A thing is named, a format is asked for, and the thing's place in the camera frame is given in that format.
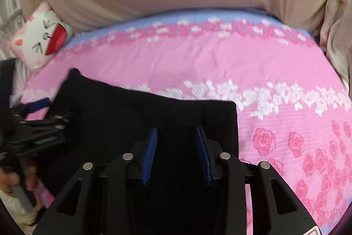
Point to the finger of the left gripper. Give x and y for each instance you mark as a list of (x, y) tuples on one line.
[(23, 110)]

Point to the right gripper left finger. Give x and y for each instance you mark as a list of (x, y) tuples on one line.
[(94, 201)]

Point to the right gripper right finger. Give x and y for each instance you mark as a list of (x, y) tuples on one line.
[(249, 198)]

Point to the black pants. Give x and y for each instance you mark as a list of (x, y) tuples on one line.
[(104, 121)]

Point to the person's left hand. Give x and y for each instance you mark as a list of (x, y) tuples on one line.
[(9, 179)]

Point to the silvery pink curtain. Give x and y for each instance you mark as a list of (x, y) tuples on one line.
[(12, 20)]

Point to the white cat face pillow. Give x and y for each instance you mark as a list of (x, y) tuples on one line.
[(43, 34)]

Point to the pink floral bed sheet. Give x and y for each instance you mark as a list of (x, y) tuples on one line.
[(293, 110)]

